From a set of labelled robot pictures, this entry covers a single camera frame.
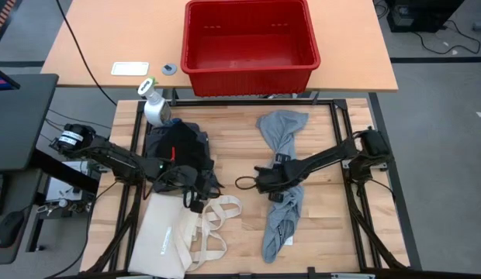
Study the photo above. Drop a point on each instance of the white spray bottle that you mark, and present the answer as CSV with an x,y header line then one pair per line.
x,y
157,110

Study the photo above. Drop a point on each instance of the grey workstation desk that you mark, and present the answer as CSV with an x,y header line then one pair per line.
x,y
15,255

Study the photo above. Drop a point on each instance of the small light grey cloth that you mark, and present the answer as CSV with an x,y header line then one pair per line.
x,y
281,128

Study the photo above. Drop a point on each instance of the light orange desk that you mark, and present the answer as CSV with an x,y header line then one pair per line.
x,y
128,35

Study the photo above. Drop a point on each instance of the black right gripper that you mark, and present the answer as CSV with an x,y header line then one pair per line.
x,y
279,176

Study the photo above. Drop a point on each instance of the black computer mouse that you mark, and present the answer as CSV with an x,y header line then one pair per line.
x,y
9,228

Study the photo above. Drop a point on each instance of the black computer case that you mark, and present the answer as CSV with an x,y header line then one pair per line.
x,y
423,15

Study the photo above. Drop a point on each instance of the black aluminium rig frame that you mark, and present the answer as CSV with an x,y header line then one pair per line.
x,y
341,116

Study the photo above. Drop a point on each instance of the computer monitor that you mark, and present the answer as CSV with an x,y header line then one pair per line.
x,y
0,82

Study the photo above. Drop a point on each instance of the orange black striped strip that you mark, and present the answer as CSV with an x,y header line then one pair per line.
x,y
4,15

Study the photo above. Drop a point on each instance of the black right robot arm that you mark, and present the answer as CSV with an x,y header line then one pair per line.
x,y
333,153

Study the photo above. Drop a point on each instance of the white rectangular pad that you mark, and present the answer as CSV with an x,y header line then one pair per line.
x,y
130,68

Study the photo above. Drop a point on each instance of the white canvas tote bag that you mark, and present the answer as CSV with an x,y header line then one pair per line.
x,y
155,240

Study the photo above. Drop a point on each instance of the red plastic laundry bin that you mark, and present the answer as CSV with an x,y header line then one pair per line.
x,y
248,81

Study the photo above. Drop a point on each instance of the black garment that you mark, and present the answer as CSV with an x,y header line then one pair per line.
x,y
186,143

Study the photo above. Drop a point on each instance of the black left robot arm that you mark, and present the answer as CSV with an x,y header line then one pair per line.
x,y
116,159

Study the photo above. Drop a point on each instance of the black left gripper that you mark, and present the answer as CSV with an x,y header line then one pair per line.
x,y
186,178

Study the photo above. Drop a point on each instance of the dark grey flat panel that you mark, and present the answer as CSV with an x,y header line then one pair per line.
x,y
19,124

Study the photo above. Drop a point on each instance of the dark grey garment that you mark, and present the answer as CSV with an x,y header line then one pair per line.
x,y
153,143

